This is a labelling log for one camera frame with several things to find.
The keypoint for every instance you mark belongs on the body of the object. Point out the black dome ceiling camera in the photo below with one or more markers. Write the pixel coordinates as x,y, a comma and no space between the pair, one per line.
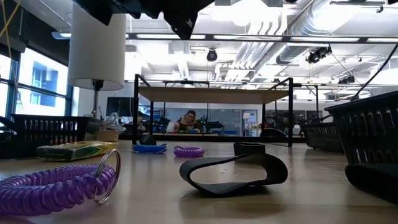
212,55

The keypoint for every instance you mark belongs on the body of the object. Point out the black ceiling spotlight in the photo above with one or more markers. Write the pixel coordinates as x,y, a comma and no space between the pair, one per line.
346,80
317,55

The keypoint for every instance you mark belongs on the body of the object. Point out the black ceiling light track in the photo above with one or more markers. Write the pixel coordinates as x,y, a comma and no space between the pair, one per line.
286,38

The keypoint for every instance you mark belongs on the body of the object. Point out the yellow green crayon box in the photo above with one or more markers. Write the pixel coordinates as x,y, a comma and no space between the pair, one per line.
77,151

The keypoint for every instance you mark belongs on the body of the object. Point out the black slotted plastic basket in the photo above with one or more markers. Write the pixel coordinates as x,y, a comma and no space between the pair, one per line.
46,119
323,138
367,130

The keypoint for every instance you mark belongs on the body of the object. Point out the large window black frame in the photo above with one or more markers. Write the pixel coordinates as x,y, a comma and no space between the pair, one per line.
40,77

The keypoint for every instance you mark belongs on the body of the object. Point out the black computer monitor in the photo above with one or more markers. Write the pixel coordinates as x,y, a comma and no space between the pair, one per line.
119,107

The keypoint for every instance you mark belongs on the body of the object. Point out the person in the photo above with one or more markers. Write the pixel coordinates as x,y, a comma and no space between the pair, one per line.
140,119
189,119

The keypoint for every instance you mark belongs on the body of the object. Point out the silver ventilation duct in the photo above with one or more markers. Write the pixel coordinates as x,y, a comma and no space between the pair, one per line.
298,37

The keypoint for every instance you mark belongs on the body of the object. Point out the white shade table lamp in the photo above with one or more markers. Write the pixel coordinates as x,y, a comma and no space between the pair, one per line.
96,56

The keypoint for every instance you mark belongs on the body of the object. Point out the wooden shelf black metal legs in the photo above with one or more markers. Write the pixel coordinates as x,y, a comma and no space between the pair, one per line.
202,95

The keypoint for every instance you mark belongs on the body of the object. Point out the dark background workbench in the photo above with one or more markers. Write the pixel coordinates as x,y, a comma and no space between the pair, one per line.
217,137

